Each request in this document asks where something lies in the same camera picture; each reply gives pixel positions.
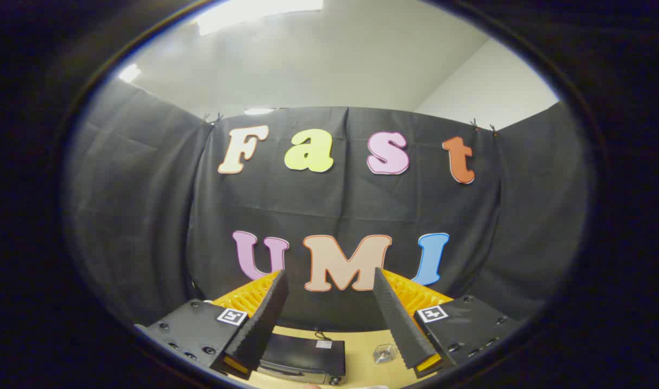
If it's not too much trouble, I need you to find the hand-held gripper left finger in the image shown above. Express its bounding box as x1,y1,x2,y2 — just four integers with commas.
134,269,291,381

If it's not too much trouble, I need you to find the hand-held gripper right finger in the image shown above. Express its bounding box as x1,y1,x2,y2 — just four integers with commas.
373,266,520,380

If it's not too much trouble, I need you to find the black toaster oven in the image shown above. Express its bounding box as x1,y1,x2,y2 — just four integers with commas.
257,331,346,385

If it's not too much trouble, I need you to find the ceiling light panel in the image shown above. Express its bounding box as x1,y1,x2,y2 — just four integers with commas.
194,0,325,36

